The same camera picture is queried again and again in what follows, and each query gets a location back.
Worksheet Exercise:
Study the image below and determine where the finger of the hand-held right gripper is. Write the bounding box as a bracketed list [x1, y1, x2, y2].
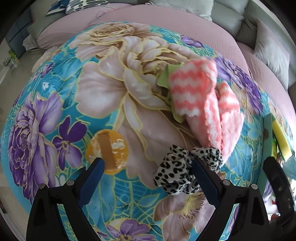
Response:
[264, 156, 293, 216]

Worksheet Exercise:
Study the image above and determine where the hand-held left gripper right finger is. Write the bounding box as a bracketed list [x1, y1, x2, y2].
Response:
[191, 159, 271, 241]

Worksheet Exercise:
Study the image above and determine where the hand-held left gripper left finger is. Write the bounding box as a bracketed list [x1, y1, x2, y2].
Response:
[26, 158, 105, 241]

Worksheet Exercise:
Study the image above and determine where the purple packet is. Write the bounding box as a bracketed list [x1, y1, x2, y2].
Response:
[262, 178, 279, 211]

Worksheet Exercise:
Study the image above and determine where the light blue cloth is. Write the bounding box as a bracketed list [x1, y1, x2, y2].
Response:
[283, 158, 296, 183]

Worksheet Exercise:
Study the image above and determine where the leopard print scrunchie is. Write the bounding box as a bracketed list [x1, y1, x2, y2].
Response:
[153, 145, 223, 195]

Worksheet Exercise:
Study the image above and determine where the white green storage box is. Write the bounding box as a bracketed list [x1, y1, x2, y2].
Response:
[257, 113, 296, 218]

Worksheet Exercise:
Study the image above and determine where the pink white striped towel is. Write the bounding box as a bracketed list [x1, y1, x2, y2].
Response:
[168, 58, 245, 160]

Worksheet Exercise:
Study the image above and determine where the green tissue pack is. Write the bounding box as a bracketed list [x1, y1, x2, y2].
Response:
[273, 134, 281, 158]

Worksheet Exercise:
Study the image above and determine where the orange round container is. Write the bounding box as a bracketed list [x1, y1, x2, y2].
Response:
[85, 130, 129, 174]

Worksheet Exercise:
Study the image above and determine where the floral blanket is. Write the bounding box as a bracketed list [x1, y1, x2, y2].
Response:
[0, 21, 296, 241]

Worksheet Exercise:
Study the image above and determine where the green cloth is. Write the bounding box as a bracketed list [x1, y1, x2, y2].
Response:
[157, 64, 186, 123]

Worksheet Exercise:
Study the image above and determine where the grey pink pillow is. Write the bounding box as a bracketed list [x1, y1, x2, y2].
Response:
[252, 18, 290, 90]

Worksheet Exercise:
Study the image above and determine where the patterned cloth pile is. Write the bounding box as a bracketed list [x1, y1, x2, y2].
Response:
[22, 35, 40, 50]

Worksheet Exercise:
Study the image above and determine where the small grey cushion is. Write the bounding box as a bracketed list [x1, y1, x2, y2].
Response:
[236, 17, 258, 43]

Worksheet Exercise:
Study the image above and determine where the pink sofa cover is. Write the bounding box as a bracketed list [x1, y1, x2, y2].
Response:
[37, 3, 289, 93]

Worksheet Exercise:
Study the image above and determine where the blue cabinet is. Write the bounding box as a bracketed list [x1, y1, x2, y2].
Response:
[7, 20, 30, 50]

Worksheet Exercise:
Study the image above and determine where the grey sofa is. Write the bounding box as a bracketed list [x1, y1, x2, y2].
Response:
[26, 0, 296, 91]

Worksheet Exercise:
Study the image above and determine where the black white patterned pillow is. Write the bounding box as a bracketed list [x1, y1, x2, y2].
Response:
[65, 0, 93, 15]

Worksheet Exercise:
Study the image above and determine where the large grey pillow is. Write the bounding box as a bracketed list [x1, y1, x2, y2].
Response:
[148, 0, 214, 21]

